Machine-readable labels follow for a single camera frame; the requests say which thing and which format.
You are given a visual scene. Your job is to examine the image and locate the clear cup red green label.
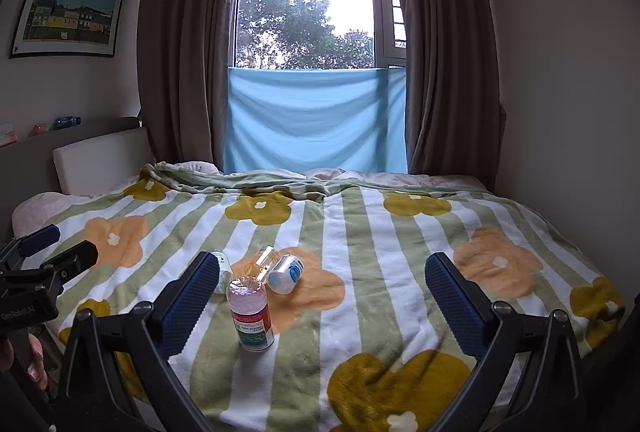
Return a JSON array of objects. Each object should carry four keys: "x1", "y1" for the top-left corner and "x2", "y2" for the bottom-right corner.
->
[{"x1": 226, "y1": 276, "x2": 274, "y2": 352}]

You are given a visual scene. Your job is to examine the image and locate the white cup blue label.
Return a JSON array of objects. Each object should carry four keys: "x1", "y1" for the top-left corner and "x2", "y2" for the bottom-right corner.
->
[{"x1": 267, "y1": 254, "x2": 304, "y2": 296}]

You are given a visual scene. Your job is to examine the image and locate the left hand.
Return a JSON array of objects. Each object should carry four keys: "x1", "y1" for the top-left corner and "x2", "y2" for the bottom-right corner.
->
[{"x1": 0, "y1": 330, "x2": 49, "y2": 393}]

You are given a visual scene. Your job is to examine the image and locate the white pillow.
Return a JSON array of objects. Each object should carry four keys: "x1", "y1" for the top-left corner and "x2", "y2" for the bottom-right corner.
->
[{"x1": 11, "y1": 192, "x2": 91, "y2": 237}]

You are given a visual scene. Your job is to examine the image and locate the dark headboard shelf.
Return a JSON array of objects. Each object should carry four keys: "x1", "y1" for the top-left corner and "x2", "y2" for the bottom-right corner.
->
[{"x1": 0, "y1": 117, "x2": 140, "y2": 242}]

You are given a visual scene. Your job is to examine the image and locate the white headboard cushion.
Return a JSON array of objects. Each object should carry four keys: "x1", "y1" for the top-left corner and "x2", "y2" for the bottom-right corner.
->
[{"x1": 53, "y1": 128, "x2": 154, "y2": 196}]

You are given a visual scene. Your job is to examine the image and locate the white card on shelf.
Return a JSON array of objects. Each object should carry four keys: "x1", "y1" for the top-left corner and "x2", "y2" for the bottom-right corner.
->
[{"x1": 0, "y1": 123, "x2": 17, "y2": 147}]

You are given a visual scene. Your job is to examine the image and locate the orange toy on shelf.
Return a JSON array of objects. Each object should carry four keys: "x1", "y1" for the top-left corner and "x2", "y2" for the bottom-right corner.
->
[{"x1": 28, "y1": 124, "x2": 49, "y2": 137}]

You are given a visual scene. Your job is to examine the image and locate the blue toy on shelf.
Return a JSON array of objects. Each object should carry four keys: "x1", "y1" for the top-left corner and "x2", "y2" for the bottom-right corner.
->
[{"x1": 51, "y1": 116, "x2": 81, "y2": 131}]

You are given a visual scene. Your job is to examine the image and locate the framed houses picture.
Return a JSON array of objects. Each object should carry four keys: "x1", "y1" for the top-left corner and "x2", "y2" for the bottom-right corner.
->
[{"x1": 9, "y1": 0, "x2": 122, "y2": 58}]

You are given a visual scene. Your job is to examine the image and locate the right brown curtain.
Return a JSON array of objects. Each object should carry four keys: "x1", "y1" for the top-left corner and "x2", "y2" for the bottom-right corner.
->
[{"x1": 400, "y1": 0, "x2": 503, "y2": 188}]

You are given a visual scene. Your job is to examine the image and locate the brown curtain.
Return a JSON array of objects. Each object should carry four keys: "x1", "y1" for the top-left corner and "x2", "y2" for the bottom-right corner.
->
[
  {"x1": 137, "y1": 0, "x2": 233, "y2": 166},
  {"x1": 400, "y1": 0, "x2": 503, "y2": 188}
]

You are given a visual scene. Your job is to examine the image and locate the light blue hanging cloth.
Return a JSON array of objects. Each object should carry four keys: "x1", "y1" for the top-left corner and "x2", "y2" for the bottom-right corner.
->
[{"x1": 224, "y1": 68, "x2": 408, "y2": 173}]

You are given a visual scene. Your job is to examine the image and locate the left brown curtain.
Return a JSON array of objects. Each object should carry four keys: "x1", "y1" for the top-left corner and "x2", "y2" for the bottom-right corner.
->
[{"x1": 137, "y1": 0, "x2": 233, "y2": 166}]

